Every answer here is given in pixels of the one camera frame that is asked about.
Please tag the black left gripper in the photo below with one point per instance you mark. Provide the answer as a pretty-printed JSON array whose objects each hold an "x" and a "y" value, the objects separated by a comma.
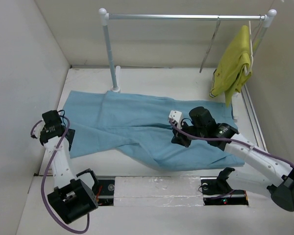
[{"x": 70, "y": 137}]

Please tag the yellow-green garment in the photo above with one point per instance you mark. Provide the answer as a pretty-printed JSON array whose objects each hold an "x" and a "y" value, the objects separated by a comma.
[{"x": 230, "y": 76}]

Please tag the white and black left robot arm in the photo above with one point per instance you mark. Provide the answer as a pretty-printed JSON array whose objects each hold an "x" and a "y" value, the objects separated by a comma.
[{"x": 74, "y": 194}]

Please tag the light blue trousers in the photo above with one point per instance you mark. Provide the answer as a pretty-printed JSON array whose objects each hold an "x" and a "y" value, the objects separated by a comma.
[{"x": 138, "y": 126}]

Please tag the silver and white clothes rack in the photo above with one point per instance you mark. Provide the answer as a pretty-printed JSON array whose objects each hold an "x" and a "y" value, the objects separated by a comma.
[{"x": 163, "y": 40}]

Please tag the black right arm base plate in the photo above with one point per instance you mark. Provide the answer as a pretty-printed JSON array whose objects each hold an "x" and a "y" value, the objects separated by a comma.
[{"x": 217, "y": 192}]

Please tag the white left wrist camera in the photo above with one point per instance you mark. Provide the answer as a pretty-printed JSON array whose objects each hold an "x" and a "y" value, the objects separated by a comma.
[{"x": 175, "y": 117}]

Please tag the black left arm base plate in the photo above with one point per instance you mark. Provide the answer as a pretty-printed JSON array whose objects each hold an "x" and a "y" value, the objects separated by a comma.
[{"x": 104, "y": 190}]

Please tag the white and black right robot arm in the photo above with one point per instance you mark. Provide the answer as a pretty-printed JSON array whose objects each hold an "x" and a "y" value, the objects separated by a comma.
[{"x": 263, "y": 173}]

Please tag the silver metal hanger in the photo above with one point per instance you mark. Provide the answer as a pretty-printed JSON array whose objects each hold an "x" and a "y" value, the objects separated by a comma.
[{"x": 210, "y": 45}]

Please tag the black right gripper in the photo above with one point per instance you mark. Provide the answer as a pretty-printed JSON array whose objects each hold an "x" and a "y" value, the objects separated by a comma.
[{"x": 179, "y": 138}]

